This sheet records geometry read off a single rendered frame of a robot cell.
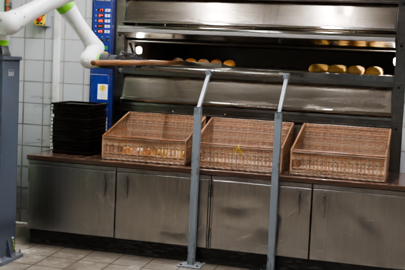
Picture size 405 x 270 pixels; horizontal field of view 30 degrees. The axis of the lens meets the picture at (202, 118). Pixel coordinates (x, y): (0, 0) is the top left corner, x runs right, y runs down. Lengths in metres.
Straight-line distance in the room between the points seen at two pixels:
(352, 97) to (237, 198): 1.02
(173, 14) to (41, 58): 1.02
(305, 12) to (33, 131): 2.09
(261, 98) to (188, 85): 0.51
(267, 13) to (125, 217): 1.59
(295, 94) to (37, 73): 1.83
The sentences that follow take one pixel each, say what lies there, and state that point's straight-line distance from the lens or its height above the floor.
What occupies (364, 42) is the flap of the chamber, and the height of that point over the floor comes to 1.38.
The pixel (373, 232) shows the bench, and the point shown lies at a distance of 4.43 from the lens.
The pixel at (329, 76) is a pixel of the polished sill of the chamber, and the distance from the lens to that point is 4.89.
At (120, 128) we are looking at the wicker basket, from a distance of 5.04.
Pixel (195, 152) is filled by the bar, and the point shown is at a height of 0.69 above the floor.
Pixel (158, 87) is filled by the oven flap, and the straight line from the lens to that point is 5.14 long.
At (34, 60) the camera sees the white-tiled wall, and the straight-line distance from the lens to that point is 5.49.
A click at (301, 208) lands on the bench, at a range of 4.44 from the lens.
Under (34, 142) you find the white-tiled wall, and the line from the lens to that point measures 5.52.
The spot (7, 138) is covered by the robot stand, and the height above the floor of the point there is 0.72.
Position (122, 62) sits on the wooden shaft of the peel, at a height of 1.19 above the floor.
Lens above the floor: 1.24
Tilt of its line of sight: 5 degrees down
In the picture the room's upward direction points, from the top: 3 degrees clockwise
